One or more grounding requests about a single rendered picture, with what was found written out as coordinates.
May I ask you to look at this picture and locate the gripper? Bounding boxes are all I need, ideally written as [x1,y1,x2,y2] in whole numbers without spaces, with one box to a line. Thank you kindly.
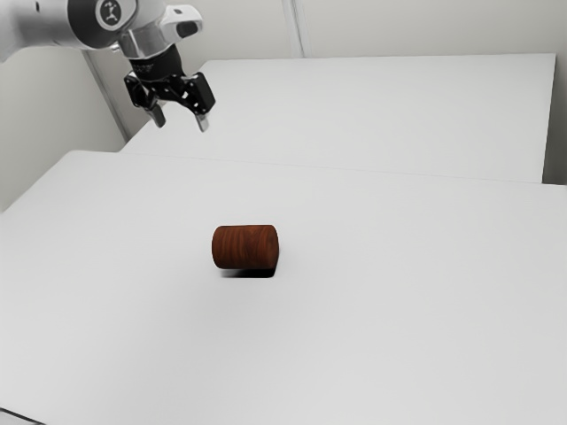
[123,46,217,133]

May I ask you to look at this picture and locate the brown wooden mug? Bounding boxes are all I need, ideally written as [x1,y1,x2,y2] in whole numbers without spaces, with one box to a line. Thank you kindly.
[210,223,282,271]

